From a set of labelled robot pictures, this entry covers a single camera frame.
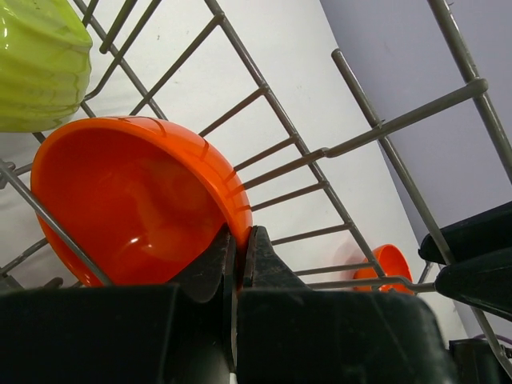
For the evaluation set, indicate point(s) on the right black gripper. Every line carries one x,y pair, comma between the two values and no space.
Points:
483,282

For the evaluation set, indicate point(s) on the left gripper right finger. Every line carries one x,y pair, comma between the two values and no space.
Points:
288,333

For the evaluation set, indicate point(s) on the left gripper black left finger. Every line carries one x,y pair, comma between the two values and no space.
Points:
176,332

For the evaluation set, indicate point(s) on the orange bowl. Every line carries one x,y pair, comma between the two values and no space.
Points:
393,263
143,197

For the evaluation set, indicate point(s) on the grey wire dish rack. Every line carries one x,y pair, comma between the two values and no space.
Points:
320,173

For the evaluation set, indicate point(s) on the white square dish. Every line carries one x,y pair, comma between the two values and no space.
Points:
45,65

